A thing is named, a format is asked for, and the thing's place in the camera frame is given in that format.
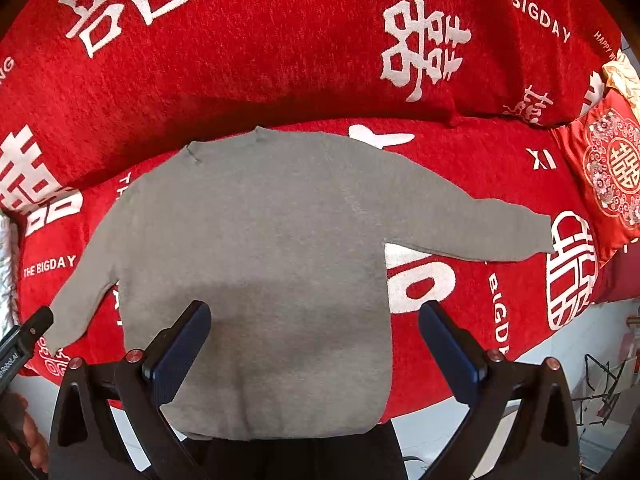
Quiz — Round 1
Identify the grey knit sweater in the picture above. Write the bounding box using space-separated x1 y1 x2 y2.
46 128 552 440

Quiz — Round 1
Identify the person's left hand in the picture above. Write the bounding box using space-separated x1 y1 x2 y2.
1 392 49 474

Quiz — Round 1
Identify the black metal rack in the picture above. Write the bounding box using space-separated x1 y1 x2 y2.
572 353 636 428

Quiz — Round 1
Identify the red embroidered cushion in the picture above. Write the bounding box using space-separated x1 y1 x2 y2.
551 89 639 266

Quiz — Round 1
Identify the red wedding sofa cover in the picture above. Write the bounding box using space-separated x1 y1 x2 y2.
1 0 639 418

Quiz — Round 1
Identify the yellow cloth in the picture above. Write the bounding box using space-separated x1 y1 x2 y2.
602 50 640 119

